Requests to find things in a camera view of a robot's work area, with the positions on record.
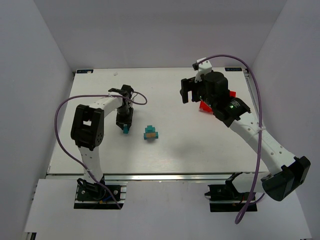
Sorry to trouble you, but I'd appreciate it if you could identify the red plastic bin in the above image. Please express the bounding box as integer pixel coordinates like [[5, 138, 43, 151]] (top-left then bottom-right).
[[198, 91, 237, 114]]

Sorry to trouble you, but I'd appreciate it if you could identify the teal triangular wood block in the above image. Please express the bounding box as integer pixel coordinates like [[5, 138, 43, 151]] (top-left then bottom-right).
[[123, 125, 129, 134]]

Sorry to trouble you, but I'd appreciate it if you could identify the teal arch wood block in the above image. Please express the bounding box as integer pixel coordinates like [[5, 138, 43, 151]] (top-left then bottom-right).
[[143, 131, 159, 140]]

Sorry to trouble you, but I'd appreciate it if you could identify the teal rectangular wood block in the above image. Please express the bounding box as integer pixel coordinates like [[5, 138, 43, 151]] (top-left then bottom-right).
[[145, 126, 156, 134]]

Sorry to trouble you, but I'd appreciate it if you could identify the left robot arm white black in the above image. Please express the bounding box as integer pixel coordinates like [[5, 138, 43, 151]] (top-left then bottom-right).
[[70, 84, 134, 184]]

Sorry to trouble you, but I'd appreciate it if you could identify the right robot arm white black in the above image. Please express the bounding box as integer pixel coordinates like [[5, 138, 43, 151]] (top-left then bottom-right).
[[179, 71, 311, 202]]

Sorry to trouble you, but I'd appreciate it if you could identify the right blue corner label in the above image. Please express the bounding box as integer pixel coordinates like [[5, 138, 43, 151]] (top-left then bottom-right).
[[224, 67, 243, 72]]

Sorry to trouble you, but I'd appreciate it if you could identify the blue corner label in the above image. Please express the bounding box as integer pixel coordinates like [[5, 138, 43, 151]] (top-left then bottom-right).
[[224, 67, 243, 72], [76, 69, 94, 74]]

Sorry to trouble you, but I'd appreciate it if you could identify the left blue corner label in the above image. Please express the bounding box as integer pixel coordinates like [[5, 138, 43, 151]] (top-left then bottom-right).
[[76, 69, 94, 74]]

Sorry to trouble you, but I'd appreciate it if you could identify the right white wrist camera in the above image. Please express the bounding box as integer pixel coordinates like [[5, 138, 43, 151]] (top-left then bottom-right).
[[192, 58, 212, 83]]

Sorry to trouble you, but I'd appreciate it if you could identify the aluminium table front rail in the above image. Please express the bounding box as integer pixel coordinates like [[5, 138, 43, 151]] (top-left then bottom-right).
[[47, 172, 266, 182]]

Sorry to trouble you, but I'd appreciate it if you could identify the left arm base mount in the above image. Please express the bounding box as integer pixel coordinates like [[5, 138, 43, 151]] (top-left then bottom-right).
[[73, 178, 127, 210]]

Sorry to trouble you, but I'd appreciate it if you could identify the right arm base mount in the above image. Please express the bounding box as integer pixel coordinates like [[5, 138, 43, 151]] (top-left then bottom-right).
[[204, 172, 249, 213]]

